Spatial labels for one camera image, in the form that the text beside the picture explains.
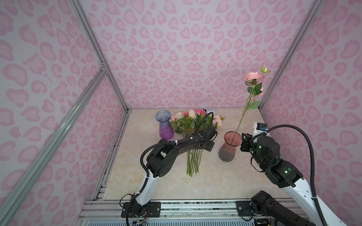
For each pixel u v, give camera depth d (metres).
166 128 0.92
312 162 0.48
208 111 1.07
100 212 0.75
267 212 0.61
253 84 0.68
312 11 0.71
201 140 0.68
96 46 0.82
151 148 0.48
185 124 1.04
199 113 1.04
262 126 0.57
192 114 1.04
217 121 1.06
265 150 0.48
